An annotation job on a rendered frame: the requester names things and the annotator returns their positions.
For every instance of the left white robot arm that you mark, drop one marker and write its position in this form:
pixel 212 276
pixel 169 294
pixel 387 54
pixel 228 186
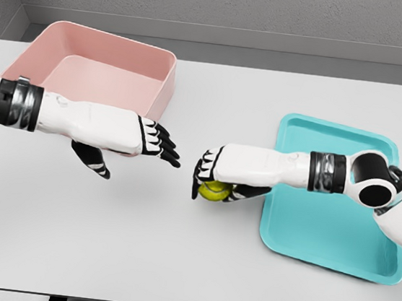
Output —
pixel 38 110

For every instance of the yellow-green tennis ball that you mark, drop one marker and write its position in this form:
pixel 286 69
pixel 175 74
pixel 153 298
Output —
pixel 213 191

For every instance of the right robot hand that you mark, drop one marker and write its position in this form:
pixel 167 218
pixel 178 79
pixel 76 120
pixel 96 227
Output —
pixel 237 162

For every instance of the pink basket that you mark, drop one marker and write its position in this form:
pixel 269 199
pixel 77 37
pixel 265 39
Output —
pixel 97 73

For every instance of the blue tray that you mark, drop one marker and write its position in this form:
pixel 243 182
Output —
pixel 326 230

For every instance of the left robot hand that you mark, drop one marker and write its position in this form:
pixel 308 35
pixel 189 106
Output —
pixel 116 130

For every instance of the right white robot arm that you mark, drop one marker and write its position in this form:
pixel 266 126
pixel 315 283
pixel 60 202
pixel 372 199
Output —
pixel 347 174

